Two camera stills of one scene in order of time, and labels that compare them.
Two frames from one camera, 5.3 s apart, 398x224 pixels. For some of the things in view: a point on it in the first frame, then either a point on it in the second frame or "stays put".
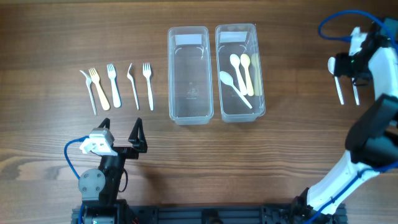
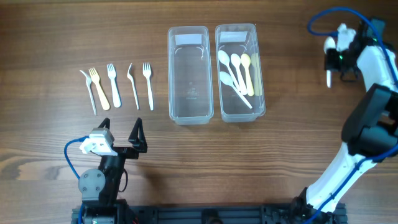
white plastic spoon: [331, 62] to [224, 58]
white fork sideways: [130, 77] stays put
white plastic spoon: [227, 78] stays put
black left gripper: [140, 143] stays put
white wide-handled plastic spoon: [236, 60] stays put
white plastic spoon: [356, 92] to [329, 44]
